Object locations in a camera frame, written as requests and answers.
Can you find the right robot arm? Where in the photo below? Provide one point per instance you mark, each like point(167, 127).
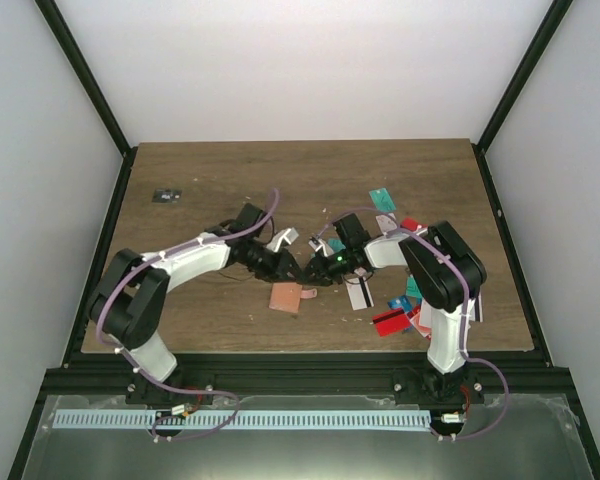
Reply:
point(447, 272)

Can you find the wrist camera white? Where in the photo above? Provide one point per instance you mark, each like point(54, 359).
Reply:
point(282, 239)
point(320, 247)

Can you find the teal card far top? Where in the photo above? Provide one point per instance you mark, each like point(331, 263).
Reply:
point(382, 200)

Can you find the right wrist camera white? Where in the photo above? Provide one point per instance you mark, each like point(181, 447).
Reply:
point(320, 247)

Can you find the red card black stripe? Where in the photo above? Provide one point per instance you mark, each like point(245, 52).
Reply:
point(391, 322)

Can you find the white stripe card right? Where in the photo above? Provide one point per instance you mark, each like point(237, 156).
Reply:
point(359, 293)

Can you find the right frame post black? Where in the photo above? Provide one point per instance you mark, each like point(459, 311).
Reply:
point(540, 41)

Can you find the white floral card upper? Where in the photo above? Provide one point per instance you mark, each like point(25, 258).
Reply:
point(386, 222)

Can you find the black aluminium front rail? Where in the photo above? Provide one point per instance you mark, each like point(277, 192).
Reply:
point(298, 374)

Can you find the left frame post black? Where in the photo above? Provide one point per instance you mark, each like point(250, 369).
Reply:
point(69, 46)

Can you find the light blue slotted strip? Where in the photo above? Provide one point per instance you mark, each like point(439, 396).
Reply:
point(376, 420)

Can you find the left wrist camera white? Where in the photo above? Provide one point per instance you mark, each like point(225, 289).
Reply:
point(282, 239)

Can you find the small black tag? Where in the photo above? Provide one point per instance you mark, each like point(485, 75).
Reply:
point(166, 195)

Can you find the red card top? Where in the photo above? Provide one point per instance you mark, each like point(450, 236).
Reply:
point(412, 225)

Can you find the pink leather card holder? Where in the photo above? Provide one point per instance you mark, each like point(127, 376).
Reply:
point(286, 297)

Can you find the frame post black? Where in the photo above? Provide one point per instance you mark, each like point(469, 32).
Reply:
point(540, 41)
point(69, 46)

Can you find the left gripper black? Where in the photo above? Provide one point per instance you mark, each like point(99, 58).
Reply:
point(282, 266)

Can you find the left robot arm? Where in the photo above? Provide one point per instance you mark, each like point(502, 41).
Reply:
point(127, 304)

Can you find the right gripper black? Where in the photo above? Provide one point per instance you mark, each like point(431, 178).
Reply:
point(320, 270)

